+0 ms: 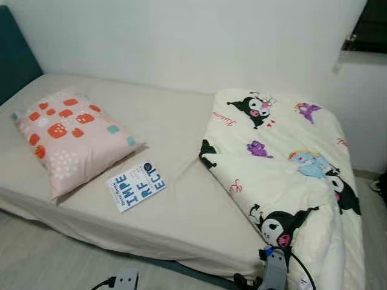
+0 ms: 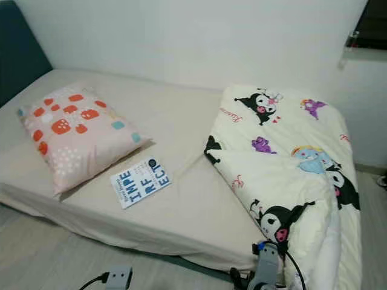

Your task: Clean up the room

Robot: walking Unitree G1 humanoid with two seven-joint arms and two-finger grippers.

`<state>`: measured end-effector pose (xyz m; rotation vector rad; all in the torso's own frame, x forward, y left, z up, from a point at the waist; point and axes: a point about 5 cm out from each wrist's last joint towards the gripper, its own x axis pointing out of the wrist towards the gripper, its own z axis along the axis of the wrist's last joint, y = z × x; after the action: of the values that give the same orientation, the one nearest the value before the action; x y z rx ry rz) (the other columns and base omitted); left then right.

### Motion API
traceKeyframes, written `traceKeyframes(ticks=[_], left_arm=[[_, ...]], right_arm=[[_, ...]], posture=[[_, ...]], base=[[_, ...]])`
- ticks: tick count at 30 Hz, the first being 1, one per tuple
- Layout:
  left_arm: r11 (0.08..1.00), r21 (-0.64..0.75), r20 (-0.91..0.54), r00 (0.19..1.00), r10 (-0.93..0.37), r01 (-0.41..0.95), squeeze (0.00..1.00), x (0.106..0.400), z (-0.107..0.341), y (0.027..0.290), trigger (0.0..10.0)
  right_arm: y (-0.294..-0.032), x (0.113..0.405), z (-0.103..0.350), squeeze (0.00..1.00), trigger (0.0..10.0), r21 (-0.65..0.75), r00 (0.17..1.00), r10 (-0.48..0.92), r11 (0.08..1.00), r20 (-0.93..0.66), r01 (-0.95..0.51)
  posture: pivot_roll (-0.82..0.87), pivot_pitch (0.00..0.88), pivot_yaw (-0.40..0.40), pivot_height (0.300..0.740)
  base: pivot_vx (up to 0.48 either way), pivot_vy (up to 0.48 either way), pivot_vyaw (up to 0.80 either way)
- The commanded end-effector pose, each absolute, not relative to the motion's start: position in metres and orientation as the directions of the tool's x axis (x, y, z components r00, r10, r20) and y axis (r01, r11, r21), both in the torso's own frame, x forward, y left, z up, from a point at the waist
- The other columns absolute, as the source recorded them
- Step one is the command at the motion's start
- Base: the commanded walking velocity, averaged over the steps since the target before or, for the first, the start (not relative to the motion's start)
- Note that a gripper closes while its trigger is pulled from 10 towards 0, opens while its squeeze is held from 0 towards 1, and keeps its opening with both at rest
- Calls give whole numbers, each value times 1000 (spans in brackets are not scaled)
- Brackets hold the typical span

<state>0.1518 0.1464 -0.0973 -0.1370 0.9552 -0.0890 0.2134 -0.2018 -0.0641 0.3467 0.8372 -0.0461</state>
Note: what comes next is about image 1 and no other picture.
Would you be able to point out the teal upholstered headboard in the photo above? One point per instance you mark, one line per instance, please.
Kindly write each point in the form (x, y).
(15, 60)

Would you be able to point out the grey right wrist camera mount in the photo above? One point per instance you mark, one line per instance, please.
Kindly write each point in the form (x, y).
(275, 272)

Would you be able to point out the black shoe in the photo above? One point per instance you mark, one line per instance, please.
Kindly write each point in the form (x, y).
(380, 182)

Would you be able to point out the beige sheeted bed mattress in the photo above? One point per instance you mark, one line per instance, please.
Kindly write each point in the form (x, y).
(172, 139)

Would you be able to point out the dark window frame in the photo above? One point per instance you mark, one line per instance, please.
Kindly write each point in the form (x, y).
(370, 24)

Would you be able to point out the pink patterned pillow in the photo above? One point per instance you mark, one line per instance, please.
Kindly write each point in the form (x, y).
(75, 142)

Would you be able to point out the white book blue lettering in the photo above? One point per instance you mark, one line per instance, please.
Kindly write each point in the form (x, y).
(136, 186)

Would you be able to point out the cream cartoon print quilt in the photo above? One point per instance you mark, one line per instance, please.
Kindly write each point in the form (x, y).
(275, 181)

